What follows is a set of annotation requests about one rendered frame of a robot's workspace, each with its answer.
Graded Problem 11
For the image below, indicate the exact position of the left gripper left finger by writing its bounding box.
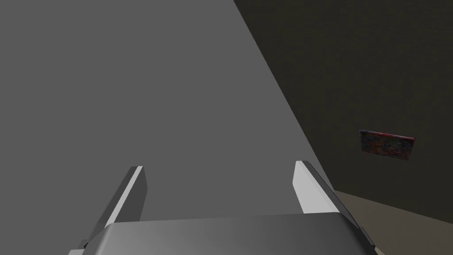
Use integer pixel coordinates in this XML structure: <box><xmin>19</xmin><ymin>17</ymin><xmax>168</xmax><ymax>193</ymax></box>
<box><xmin>88</xmin><ymin>165</ymin><xmax>148</xmax><ymax>241</ymax></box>

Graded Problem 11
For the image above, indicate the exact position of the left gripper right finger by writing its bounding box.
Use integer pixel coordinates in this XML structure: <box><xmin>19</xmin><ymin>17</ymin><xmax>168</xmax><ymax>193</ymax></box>
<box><xmin>292</xmin><ymin>160</ymin><xmax>361</xmax><ymax>229</ymax></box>

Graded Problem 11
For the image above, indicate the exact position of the colourful wall picture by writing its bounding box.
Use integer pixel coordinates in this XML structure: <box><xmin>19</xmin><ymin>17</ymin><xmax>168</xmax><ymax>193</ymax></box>
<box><xmin>359</xmin><ymin>129</ymin><xmax>416</xmax><ymax>161</ymax></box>

